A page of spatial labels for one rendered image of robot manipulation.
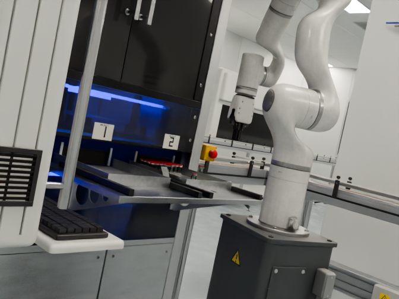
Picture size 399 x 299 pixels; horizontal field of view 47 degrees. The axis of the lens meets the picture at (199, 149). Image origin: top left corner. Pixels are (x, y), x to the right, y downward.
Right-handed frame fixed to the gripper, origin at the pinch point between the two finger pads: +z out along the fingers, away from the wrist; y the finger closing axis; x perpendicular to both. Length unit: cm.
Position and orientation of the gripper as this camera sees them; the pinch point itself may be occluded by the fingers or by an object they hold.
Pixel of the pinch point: (236, 135)
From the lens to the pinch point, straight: 176.5
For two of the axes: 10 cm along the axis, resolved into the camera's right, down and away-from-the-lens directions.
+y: -6.8, -1.0, -7.2
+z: -2.0, 9.8, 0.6
